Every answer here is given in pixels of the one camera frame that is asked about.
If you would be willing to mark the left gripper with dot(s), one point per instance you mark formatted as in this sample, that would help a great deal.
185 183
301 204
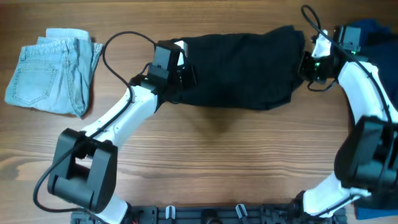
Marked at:
191 72

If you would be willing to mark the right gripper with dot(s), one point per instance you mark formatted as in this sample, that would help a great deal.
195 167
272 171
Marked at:
306 57

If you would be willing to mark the black shorts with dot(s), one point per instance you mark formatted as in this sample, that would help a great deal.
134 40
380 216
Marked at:
250 71

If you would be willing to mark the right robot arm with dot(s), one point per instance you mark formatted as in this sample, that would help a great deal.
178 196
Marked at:
363 61

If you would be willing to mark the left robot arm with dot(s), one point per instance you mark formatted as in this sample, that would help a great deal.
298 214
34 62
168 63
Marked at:
85 163

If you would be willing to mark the blue polo shirt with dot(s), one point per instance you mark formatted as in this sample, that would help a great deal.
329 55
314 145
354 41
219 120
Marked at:
367 26

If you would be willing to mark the dark navy pants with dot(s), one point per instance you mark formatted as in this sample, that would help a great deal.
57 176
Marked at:
381 48

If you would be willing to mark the folded light blue jeans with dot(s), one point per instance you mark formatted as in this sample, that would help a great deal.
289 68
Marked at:
55 74

